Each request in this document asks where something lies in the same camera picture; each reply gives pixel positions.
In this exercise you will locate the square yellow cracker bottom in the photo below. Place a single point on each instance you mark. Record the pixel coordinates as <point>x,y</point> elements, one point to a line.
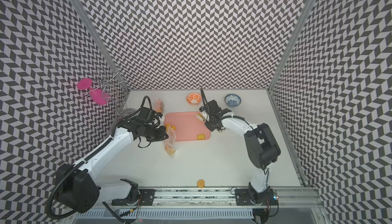
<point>201,137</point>

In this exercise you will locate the blue patterned small bowl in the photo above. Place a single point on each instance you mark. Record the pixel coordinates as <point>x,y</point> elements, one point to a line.
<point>232,100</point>

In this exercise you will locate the aluminium front rail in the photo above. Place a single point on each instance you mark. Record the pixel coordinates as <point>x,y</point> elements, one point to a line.
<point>227,197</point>

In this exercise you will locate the wire rack with pink discs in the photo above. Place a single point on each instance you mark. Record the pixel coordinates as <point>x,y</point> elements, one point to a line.
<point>104,87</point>

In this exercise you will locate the round cracker cookie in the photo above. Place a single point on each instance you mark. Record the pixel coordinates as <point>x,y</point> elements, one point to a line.
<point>201,183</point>

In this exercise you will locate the yellow duck cookie left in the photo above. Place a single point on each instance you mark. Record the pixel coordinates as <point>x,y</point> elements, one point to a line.
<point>167,128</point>

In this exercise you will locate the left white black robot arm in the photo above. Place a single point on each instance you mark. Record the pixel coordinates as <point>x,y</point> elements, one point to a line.
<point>76,187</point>

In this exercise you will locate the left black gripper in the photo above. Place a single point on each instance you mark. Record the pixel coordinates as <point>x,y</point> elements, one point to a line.
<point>162,136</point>

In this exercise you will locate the round glass dish pink item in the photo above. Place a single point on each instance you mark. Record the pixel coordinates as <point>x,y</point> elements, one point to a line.
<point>127,113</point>

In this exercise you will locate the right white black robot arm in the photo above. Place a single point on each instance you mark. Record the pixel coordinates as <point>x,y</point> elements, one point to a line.
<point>262,147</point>

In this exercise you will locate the clear resealable bag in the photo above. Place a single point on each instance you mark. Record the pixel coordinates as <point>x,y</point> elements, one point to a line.
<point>171,138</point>
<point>158,106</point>

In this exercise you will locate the yellow duck cookie right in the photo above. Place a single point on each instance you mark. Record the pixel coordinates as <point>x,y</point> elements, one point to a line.
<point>170,150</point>

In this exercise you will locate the yellow duck cookie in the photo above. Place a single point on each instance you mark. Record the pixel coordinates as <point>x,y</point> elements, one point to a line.
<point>167,128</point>
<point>170,150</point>

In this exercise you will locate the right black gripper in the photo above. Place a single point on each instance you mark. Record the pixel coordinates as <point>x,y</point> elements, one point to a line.
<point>211,127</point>

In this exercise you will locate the pink plastic tray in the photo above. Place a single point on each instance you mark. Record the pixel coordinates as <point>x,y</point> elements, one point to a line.
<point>187,126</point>

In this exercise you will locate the orange patterned small bowl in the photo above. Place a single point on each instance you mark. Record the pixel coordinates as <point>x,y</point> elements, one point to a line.
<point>194,98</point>

